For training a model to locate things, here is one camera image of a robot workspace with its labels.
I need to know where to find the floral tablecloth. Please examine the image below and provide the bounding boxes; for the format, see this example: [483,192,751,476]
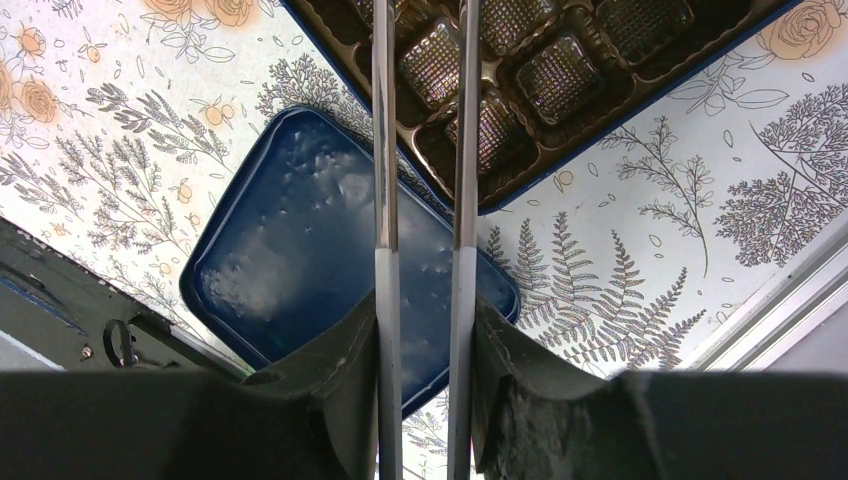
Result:
[0,0,848,480]

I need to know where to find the navy box lid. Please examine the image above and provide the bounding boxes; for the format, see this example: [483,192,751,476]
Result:
[178,105,522,420]

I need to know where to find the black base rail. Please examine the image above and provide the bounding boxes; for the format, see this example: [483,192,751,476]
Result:
[1,220,249,380]

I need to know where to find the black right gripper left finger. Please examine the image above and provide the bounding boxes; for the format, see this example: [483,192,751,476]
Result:
[1,295,378,479]

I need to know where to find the navy chocolate box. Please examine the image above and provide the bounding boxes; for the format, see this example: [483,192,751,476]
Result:
[286,1,790,214]

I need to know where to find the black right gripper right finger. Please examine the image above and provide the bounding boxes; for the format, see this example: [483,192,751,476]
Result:
[472,298,847,479]

